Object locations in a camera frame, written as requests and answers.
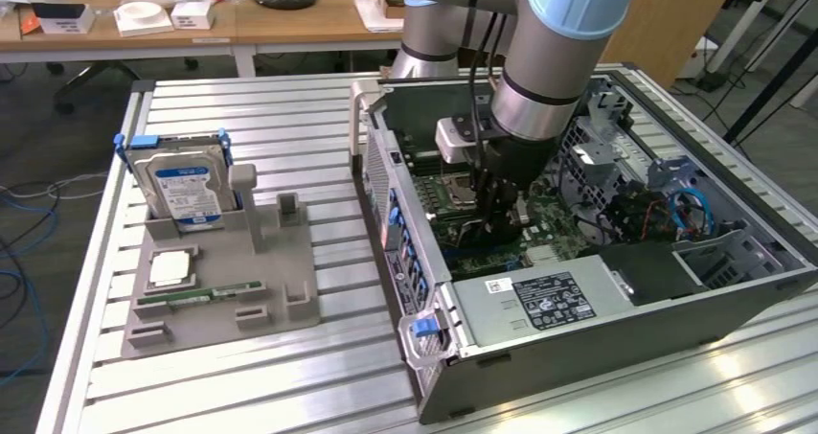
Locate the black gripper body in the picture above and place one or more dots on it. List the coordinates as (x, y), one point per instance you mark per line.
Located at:
(519, 161)

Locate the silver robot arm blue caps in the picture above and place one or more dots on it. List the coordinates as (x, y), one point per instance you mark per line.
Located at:
(556, 60)

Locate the CPU socket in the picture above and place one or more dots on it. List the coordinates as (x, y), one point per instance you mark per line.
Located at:
(460, 189)

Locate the green motherboard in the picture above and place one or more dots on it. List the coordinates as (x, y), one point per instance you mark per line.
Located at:
(556, 213)

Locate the silver chipset heatsink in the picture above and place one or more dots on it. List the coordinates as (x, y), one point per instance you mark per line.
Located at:
(544, 256)

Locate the perforated metal disk bay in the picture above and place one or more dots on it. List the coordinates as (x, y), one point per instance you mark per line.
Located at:
(601, 175)

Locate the grey power supply unit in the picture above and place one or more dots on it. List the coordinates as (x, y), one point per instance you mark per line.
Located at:
(512, 304)

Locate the blue case latch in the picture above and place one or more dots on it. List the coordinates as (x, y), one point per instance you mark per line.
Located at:
(424, 329)

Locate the open black PC case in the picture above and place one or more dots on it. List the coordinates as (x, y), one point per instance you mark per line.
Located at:
(576, 367)

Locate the white papers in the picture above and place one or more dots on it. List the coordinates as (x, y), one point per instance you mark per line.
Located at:
(377, 19)

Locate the grey parts rack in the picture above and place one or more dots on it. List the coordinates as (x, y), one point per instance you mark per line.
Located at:
(282, 271)

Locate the wooden cabinet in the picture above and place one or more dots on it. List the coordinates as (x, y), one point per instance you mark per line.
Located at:
(677, 22)

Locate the wooden desk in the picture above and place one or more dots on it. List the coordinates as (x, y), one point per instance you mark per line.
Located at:
(308, 29)

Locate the hard disk blue side rails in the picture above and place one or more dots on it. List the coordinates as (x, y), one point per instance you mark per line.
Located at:
(180, 185)

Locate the green RAM stick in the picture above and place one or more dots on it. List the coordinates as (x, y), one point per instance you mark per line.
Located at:
(198, 295)

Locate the silver CPU chip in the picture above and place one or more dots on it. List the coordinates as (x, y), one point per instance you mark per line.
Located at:
(172, 268)

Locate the small white box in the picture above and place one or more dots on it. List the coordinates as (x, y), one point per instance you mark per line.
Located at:
(192, 16)

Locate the white box with tape roll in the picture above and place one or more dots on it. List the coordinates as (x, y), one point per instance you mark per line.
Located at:
(144, 19)

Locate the black chair base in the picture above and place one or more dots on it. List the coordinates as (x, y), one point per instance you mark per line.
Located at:
(90, 82)

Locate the white box black top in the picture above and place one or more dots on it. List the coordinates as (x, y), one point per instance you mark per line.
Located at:
(65, 19)

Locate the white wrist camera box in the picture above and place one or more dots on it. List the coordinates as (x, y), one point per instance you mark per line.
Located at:
(453, 142)

